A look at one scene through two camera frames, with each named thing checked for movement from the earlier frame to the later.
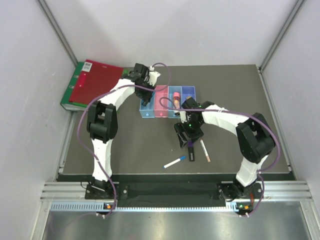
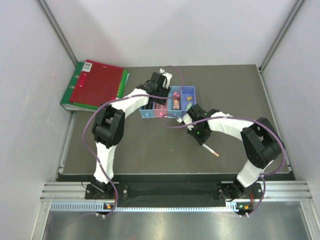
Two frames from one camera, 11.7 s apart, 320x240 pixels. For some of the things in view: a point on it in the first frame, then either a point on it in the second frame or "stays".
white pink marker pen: x=205 y=150 to x=210 y=150
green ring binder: x=72 y=87 stays
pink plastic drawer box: x=161 y=91 stays
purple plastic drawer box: x=188 y=91 stays
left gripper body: x=145 y=91 to x=162 y=91
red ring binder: x=96 y=79 stays
